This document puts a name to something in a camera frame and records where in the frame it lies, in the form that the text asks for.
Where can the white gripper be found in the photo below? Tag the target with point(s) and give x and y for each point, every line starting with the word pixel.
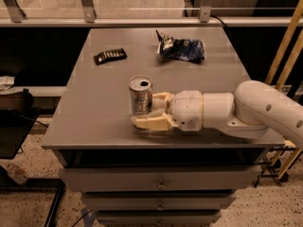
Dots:
pixel 187 110

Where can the silver redbull can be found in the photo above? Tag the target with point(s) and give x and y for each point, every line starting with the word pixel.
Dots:
pixel 140 88

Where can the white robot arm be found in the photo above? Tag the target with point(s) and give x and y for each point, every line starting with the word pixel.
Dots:
pixel 249 112

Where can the blue chip bag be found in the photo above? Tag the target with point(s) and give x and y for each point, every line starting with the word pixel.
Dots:
pixel 180 49

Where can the grey drawer cabinet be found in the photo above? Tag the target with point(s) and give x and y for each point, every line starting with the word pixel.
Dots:
pixel 92 126

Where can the black snack bar packet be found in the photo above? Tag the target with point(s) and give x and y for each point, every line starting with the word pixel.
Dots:
pixel 110 55

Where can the top grey drawer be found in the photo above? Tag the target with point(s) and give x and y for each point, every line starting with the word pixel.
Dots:
pixel 158 178

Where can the grey drawer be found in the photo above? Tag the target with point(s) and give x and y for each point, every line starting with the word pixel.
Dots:
pixel 158 201
pixel 155 218
pixel 158 178

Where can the middle grey drawer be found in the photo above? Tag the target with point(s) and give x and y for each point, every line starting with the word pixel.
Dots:
pixel 158 201

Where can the bottom grey drawer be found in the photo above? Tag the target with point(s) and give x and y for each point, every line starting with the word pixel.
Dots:
pixel 155 218

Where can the black side table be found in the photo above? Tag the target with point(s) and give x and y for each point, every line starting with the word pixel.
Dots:
pixel 14 129

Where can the white crumpled paper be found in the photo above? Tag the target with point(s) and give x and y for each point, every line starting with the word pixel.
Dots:
pixel 6 82

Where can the metal railing with glass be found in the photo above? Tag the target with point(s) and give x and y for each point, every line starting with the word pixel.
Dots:
pixel 110 13

